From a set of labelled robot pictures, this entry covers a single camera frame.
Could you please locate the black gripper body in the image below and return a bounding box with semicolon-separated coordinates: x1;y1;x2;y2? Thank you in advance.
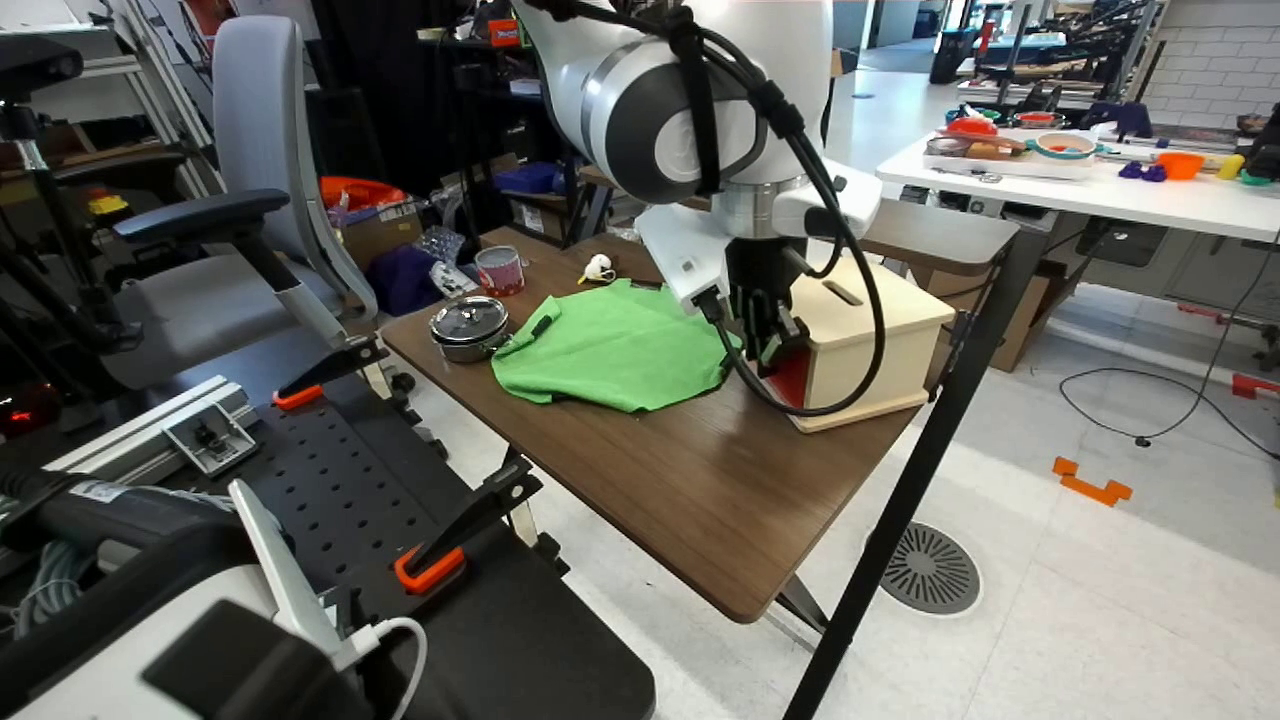
722;235;805;321

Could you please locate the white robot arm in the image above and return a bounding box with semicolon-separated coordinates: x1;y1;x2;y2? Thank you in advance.
513;0;878;363

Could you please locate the wooden box with red drawer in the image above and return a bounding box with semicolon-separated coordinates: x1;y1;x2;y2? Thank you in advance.
768;258;950;433

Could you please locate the green cloth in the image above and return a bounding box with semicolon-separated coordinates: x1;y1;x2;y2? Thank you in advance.
491;279;722;410

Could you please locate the small white toy figure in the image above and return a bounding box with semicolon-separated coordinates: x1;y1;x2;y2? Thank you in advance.
578;251;614;282

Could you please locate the round floor drain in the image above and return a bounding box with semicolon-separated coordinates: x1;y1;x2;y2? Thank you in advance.
878;522;979;617

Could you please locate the steel pot with lid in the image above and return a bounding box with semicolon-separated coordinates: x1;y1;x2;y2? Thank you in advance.
428;296;509;363

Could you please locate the orange floor tape marker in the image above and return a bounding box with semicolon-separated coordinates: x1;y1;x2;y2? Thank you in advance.
1052;457;1132;506

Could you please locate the white table with toys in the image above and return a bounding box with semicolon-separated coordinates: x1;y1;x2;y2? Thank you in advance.
875;129;1280;244

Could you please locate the grey office chair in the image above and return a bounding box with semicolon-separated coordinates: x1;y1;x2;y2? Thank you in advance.
104;14;380;386

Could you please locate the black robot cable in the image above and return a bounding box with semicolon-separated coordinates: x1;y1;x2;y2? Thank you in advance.
563;0;890;420

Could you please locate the black cable on floor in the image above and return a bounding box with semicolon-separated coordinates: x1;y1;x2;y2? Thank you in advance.
1055;244;1280;466

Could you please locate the orange handled clamp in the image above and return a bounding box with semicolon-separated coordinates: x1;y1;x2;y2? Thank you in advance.
271;338;382;410
390;457;540;594

